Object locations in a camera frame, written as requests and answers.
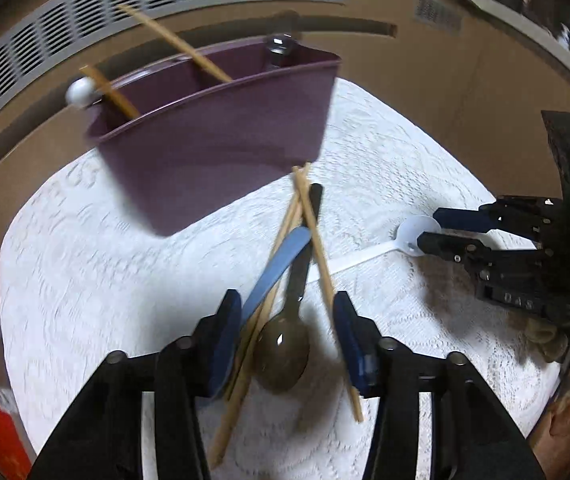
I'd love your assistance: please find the metal spoon black handle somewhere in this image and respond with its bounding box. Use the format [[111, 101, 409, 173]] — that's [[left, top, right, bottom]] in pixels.
[[264, 34, 298, 70]]

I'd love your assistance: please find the wooden chopstick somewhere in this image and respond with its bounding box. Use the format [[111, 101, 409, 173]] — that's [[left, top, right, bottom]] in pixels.
[[208, 161, 312, 468], [80, 65, 140, 120], [292, 166, 364, 424], [117, 3, 233, 84]]

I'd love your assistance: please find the white plastic spoon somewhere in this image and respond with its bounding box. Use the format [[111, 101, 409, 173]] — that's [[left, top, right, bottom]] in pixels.
[[64, 77, 97, 110], [327, 216, 441, 275]]

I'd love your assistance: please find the red floor mat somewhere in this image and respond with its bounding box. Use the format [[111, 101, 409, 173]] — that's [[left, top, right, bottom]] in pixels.
[[0, 388, 32, 479]]

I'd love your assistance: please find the blue plastic spoon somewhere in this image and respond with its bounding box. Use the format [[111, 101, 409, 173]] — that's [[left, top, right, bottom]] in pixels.
[[240, 226, 311, 325]]

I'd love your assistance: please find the white lace tablecloth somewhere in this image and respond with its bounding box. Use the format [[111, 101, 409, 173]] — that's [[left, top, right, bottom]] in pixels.
[[0, 79, 559, 479]]

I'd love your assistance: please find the dark metal spoon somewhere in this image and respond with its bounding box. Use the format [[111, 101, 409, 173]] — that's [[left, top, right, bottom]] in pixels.
[[253, 182, 325, 394]]

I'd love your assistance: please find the small grey vent grille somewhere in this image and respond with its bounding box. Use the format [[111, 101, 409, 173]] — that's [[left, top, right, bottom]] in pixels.
[[414, 0, 463, 34]]

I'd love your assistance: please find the purple plastic utensil caddy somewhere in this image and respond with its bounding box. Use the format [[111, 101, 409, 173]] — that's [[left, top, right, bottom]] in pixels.
[[86, 38, 341, 236]]

